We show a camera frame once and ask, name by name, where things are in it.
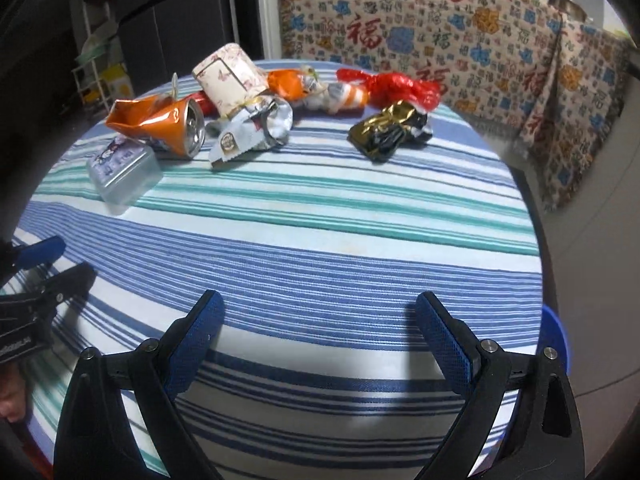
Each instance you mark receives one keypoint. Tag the floral paper box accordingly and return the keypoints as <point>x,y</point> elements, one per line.
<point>230,77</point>

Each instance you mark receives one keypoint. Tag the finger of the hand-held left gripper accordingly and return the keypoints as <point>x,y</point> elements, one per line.
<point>65,282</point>
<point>40,252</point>

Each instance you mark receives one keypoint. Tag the crushed orange drink can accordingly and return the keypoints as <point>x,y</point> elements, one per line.
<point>150,120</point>

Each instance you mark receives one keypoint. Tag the person's left hand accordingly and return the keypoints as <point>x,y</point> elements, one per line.
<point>11,400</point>

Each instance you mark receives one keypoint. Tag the striped blue green tablecloth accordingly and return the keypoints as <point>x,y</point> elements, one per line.
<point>300,240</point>

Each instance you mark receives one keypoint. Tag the crushed white red paper cup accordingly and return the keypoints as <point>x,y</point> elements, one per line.
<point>345,96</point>

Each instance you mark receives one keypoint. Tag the black gold snack wrapper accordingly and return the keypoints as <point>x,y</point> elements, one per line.
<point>385,130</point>

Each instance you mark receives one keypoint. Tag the red plastic bag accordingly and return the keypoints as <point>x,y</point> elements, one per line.
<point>395,85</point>

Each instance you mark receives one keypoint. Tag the clear plastic box purple label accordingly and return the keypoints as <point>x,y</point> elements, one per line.
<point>122,175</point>

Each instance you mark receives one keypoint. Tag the yellow cardboard box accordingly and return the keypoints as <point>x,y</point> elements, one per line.
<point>119,80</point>

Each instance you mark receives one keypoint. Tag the steel pot with lid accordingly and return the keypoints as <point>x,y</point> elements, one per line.
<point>570,5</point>

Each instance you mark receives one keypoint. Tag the silver snack wrapper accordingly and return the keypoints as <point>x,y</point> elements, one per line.
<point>240,135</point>

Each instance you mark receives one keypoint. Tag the dark refrigerator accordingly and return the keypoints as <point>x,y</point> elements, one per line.
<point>175,20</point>

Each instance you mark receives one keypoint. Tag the white plastic stick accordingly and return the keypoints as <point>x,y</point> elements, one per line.
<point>175,85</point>

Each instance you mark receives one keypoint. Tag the printed blanket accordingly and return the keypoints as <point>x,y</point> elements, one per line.
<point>450,35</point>

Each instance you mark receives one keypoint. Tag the orange foil snack wrapper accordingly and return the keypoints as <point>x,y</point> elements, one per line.
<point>290,85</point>

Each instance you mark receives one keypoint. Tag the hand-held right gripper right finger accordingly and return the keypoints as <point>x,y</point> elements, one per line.
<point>445,340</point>

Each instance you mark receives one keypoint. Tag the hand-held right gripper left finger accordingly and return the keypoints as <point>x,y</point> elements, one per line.
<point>197,340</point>

